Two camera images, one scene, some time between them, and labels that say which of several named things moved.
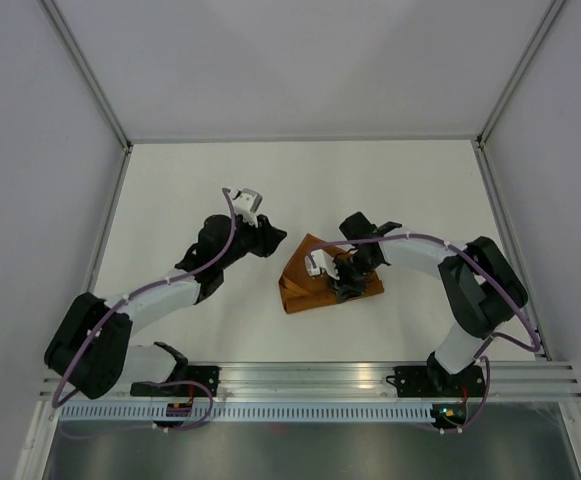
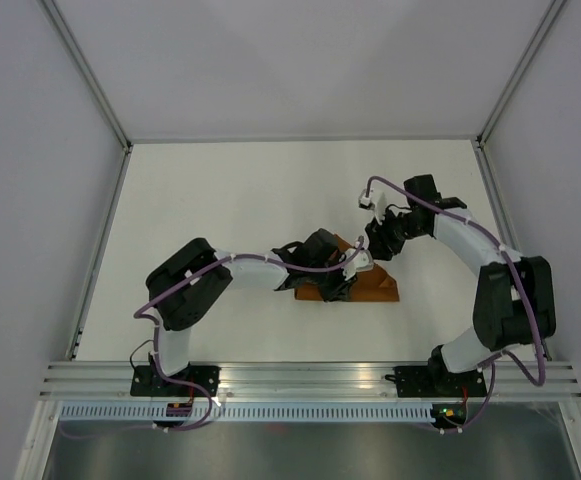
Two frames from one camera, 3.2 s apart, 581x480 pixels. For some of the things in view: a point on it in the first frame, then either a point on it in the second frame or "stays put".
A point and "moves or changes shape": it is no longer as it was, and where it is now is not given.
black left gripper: [267, 236] -> [340, 291]
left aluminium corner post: [63, 31] stays put
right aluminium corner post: [540, 33] stays put
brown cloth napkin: [300, 291] moves or changes shape
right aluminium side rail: [510, 244] stays put
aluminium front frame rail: [371, 382] stays put
